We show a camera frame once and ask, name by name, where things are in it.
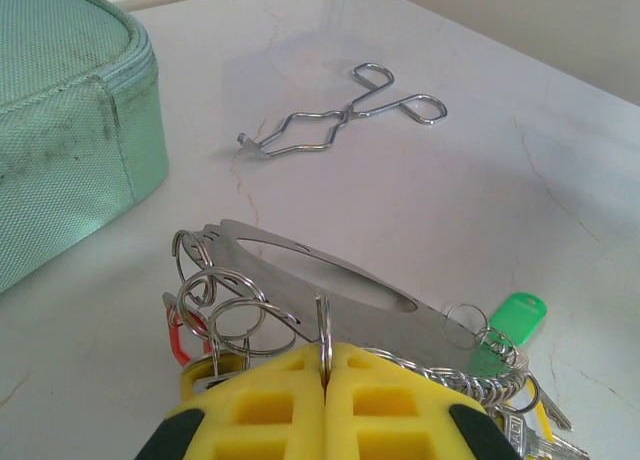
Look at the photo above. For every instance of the mint green zipper case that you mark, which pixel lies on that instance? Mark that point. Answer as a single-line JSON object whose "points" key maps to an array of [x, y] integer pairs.
{"points": [[60, 130]]}

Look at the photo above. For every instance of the key with yellow tag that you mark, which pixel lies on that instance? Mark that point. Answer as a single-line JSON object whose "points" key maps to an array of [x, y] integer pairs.
{"points": [[542, 422]]}

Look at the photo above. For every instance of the key with green tag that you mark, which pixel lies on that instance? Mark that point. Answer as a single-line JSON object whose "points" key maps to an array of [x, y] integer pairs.
{"points": [[520, 315]]}

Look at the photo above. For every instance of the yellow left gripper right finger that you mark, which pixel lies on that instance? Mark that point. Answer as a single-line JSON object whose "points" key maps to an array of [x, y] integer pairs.
{"points": [[400, 420]]}

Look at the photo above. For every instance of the steel band with key rings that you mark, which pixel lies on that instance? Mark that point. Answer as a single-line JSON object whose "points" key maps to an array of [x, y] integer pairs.
{"points": [[360, 325]]}

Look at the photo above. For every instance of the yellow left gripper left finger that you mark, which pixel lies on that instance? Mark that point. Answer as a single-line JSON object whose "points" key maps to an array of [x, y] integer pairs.
{"points": [[250, 420]]}

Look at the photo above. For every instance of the key with red tag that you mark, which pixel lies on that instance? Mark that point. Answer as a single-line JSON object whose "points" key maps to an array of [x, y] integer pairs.
{"points": [[176, 337]]}

